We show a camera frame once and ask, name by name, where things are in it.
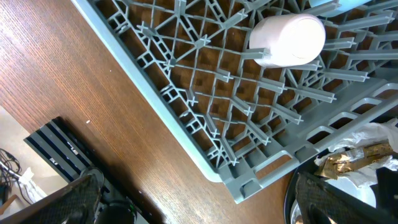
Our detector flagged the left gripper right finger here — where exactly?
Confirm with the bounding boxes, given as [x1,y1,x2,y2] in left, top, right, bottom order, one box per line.
[295,172,397,224]

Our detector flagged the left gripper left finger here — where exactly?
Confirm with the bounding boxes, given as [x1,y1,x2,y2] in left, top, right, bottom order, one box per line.
[1,175,101,224]

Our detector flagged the pink plastic cup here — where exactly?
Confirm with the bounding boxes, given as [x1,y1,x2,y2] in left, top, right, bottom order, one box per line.
[249,14,326,68]

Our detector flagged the light blue plastic cup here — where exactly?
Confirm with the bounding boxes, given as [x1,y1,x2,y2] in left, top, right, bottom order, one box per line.
[309,0,370,17]

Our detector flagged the grey plastic dishwasher rack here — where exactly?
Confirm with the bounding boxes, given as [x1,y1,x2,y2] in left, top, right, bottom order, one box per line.
[75,0,397,203]

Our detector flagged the gold snack wrapper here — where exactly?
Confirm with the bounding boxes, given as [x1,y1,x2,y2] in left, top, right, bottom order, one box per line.
[315,142,395,179]

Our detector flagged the grey plate with food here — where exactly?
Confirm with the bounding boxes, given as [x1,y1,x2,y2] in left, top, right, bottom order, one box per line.
[284,177,376,223]

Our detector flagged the crumpled white tissue right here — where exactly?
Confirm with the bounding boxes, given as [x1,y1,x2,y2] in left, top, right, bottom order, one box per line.
[344,156,397,187]

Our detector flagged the crumpled white tissue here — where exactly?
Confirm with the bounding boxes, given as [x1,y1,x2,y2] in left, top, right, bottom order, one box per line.
[328,118,397,154]
[344,156,397,187]

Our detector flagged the black ribbed base block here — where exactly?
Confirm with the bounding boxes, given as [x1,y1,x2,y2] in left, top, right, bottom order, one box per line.
[24,117,152,223]

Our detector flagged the round black serving tray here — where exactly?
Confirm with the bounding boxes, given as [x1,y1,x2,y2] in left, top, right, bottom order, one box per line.
[284,151,397,223]

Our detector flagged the crumpled white tissue left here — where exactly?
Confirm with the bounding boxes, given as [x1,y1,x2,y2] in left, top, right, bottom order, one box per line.
[328,118,397,154]

